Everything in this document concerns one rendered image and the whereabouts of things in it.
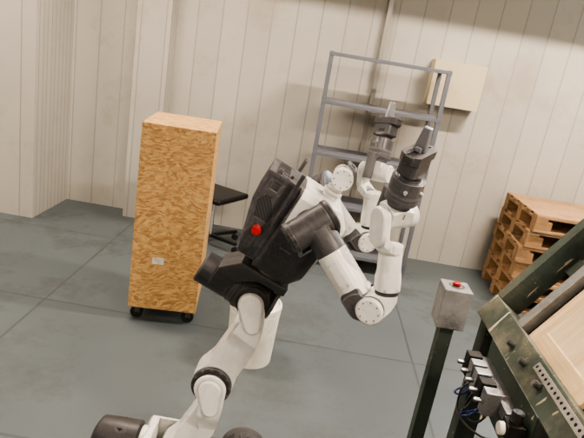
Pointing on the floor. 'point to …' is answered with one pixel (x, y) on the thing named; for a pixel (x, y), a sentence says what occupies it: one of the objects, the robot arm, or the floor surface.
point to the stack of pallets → (527, 237)
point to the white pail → (262, 356)
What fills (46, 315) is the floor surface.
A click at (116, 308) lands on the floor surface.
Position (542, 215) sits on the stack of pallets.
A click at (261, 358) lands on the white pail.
